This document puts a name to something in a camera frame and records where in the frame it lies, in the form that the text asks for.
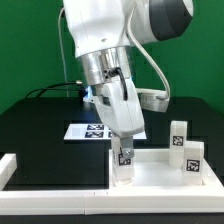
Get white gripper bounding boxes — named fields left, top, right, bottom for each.
left=92, top=81, right=169, bottom=159

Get white square table top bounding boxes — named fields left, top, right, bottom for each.
left=109, top=149, right=222, bottom=192

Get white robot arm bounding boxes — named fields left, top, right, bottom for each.
left=63, top=0, right=194, bottom=159

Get white sheet with tags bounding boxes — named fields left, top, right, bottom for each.
left=63, top=123, right=148, bottom=141

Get white U-shaped fence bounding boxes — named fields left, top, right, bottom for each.
left=0, top=154, right=224, bottom=215

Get black cables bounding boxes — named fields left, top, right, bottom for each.
left=24, top=79, right=88, bottom=100

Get white cable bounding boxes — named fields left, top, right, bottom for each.
left=57, top=6, right=72, bottom=98

